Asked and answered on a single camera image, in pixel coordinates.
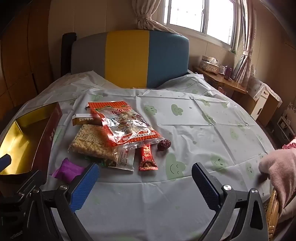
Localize white cabinet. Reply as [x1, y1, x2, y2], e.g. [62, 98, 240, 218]
[250, 76, 282, 126]

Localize white snack packet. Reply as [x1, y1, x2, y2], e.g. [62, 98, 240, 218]
[113, 147, 136, 172]

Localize wicker chair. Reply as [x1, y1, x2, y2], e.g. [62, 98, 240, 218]
[265, 188, 281, 232]

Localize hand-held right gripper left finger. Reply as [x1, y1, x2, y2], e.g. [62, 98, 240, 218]
[28, 162, 100, 241]

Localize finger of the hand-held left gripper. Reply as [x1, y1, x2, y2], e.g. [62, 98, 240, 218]
[13, 170, 47, 194]
[0, 154, 12, 173]

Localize gold lined tin box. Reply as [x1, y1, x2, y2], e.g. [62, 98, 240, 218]
[0, 102, 63, 183]

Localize purple candy packet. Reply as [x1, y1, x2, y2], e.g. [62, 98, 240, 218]
[52, 158, 86, 186]

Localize dark red candy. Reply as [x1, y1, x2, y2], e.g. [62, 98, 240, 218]
[157, 138, 171, 151]

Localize green edged cracker packet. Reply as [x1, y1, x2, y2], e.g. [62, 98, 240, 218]
[84, 156, 117, 168]

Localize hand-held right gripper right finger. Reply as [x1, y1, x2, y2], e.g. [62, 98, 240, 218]
[192, 163, 270, 241]

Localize tied beige curtain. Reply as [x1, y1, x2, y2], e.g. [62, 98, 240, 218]
[132, 0, 183, 35]

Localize pink fleece cloth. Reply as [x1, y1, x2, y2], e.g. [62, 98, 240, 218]
[258, 137, 296, 216]

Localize floral curtain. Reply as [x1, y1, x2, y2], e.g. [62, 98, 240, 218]
[231, 0, 257, 86]

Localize grey yellow blue headboard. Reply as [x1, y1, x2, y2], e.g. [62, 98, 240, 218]
[70, 30, 190, 88]

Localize brown stick packet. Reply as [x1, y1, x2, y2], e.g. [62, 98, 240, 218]
[72, 113, 103, 127]

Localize window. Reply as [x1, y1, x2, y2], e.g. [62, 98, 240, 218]
[163, 0, 241, 50]

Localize wooden wardrobe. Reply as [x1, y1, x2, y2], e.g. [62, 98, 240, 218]
[0, 0, 60, 112]

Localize white lattice tissue box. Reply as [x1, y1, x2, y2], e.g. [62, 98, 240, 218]
[201, 56, 220, 75]

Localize wooden desk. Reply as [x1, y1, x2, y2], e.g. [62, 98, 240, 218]
[193, 66, 248, 98]

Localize red candy packet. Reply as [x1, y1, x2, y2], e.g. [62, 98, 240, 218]
[138, 144, 159, 171]

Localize puffed rice cracker packet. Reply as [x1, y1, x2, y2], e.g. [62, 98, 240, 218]
[68, 124, 121, 163]

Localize black rolled mat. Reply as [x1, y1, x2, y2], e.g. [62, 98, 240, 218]
[60, 32, 77, 77]

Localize orange patterned snack bag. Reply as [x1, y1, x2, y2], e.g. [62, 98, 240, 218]
[87, 100, 162, 151]

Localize white green printed tablecloth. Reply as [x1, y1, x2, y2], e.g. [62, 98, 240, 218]
[0, 70, 278, 241]

